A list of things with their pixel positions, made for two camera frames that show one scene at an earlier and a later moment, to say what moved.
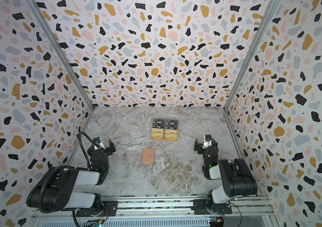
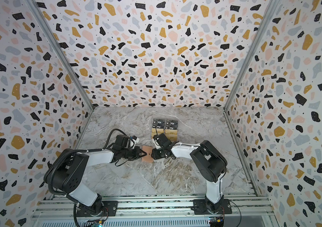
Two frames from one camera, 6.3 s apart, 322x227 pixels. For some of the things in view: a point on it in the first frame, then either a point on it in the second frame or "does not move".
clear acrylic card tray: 165,129 does not move
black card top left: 158,123 does not move
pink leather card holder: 147,156 does not move
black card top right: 171,124 does not move
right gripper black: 201,152 to 156,156
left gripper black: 112,145 to 138,156
